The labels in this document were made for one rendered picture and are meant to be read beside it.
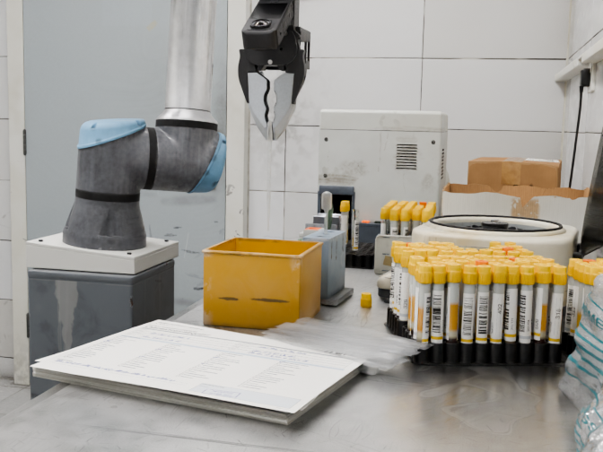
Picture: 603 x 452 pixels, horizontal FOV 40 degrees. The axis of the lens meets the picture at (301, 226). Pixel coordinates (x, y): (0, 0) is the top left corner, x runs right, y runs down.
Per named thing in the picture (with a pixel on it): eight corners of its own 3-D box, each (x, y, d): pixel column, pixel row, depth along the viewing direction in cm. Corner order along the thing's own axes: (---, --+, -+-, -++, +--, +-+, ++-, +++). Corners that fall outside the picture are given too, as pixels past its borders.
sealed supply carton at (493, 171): (477, 217, 247) (481, 155, 245) (559, 221, 239) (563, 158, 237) (462, 228, 217) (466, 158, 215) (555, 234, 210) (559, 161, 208)
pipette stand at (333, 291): (310, 291, 132) (312, 229, 130) (353, 294, 130) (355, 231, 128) (291, 302, 122) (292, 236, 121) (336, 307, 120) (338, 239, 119)
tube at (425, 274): (413, 357, 93) (417, 264, 92) (427, 358, 93) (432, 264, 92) (415, 361, 92) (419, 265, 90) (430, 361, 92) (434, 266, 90)
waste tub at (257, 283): (232, 304, 120) (233, 237, 119) (321, 310, 117) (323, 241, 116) (200, 325, 107) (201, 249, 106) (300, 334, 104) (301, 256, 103)
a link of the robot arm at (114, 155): (71, 184, 154) (75, 111, 152) (143, 188, 159) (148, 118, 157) (77, 192, 143) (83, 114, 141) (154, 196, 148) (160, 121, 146)
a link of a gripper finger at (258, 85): (279, 140, 116) (282, 73, 114) (267, 140, 110) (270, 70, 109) (257, 138, 116) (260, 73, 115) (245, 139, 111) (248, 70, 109)
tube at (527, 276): (528, 362, 92) (533, 267, 91) (514, 360, 93) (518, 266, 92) (533, 359, 94) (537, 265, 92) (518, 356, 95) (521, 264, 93)
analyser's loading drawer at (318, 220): (324, 230, 191) (324, 208, 190) (352, 231, 189) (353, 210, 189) (304, 242, 171) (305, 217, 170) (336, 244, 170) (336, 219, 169)
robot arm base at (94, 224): (44, 240, 148) (48, 186, 147) (97, 232, 162) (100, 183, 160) (112, 254, 142) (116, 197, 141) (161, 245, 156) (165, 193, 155)
